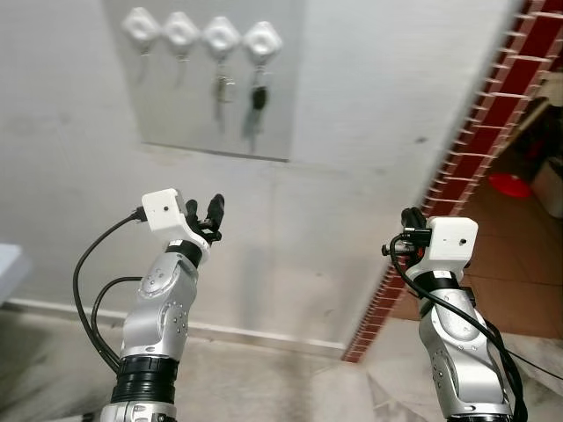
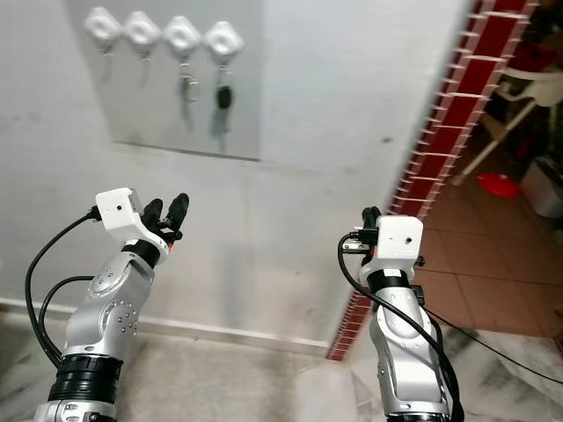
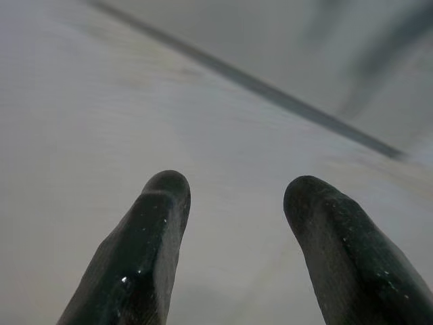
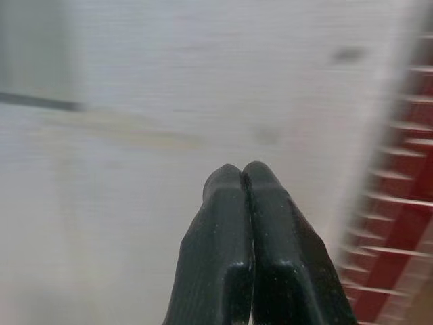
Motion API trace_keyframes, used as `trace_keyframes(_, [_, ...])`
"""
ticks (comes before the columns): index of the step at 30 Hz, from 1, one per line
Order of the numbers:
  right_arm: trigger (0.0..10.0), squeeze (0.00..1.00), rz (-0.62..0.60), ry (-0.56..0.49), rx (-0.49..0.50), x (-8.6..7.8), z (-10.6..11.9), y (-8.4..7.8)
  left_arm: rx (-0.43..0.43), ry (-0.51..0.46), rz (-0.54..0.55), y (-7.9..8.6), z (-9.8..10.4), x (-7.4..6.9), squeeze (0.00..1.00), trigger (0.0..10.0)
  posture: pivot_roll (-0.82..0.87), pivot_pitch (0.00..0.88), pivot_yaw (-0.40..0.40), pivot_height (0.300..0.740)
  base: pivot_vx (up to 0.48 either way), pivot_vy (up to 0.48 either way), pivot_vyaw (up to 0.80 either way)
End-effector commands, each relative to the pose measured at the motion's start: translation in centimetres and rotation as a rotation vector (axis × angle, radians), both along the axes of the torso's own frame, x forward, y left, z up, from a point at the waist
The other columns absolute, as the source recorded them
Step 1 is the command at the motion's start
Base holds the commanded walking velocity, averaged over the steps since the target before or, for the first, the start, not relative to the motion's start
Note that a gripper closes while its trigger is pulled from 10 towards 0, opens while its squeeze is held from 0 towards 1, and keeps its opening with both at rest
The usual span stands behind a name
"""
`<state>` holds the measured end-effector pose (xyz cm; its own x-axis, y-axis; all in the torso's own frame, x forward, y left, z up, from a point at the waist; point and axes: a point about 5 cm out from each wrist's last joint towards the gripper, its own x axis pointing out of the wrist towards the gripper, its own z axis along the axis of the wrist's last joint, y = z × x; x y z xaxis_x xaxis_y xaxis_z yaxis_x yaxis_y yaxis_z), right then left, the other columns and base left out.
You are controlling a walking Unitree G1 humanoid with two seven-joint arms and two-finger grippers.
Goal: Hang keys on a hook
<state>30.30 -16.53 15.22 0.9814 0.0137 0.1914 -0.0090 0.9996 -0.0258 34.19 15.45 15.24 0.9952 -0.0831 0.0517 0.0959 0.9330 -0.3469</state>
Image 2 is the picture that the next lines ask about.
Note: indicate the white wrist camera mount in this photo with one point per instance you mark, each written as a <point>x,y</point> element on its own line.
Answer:
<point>119,211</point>
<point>400,239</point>

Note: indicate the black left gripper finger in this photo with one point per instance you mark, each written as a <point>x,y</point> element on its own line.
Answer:
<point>155,211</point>
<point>179,211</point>

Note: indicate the white wooden high chair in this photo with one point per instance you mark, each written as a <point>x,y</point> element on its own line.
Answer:
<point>515,92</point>

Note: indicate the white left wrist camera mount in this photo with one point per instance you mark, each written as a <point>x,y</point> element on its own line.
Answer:
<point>119,211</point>

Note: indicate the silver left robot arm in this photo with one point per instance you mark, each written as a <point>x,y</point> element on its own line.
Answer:
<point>110,303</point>

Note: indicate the white wall hook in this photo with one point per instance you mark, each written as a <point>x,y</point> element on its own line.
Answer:
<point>142,31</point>
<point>223,40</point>
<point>183,36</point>
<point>103,25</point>

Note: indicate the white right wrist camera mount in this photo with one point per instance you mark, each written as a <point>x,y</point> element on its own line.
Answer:
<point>400,239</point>

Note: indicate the red plastic bowl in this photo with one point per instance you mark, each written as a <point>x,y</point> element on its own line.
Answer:
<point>498,185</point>

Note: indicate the grey hook board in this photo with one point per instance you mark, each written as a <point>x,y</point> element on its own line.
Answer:
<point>141,114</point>

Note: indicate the black car key fob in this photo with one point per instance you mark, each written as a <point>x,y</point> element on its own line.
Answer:
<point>225,96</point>

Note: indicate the hanging silver key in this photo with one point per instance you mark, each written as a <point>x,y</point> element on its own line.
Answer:
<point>187,88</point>

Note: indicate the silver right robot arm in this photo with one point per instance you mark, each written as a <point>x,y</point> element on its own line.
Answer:
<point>400,343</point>

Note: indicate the white storage container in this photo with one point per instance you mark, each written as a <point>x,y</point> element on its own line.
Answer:
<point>544,186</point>

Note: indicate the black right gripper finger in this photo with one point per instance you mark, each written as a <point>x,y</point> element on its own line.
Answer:
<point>371,219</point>

